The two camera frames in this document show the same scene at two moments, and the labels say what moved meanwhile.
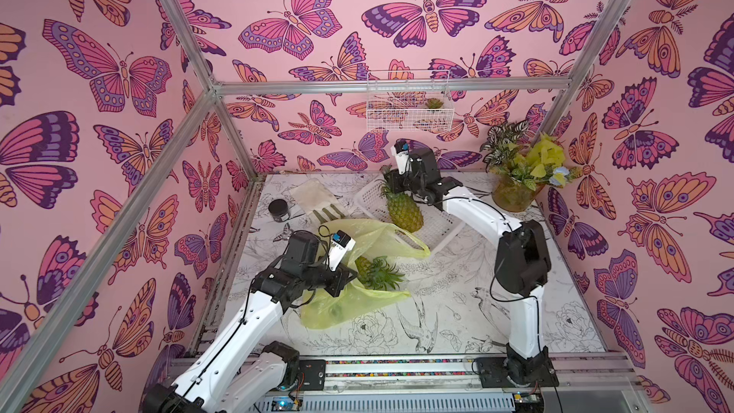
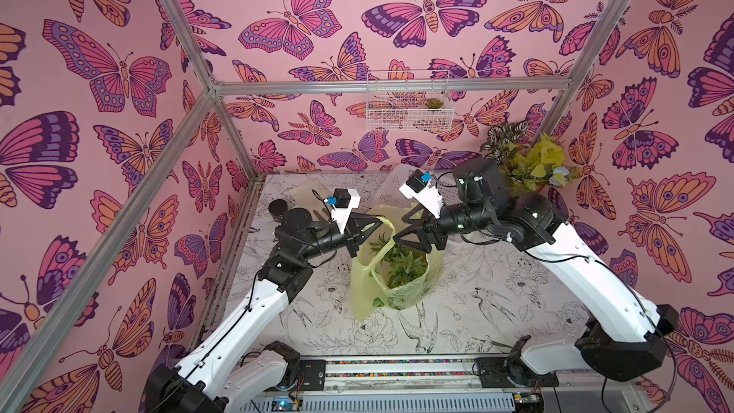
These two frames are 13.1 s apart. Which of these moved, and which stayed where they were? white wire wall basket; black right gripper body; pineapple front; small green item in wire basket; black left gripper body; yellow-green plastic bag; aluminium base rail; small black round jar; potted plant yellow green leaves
Moved: yellow-green plastic bag; black left gripper body; pineapple front; black right gripper body
Stayed: potted plant yellow green leaves; aluminium base rail; small black round jar; white wire wall basket; small green item in wire basket
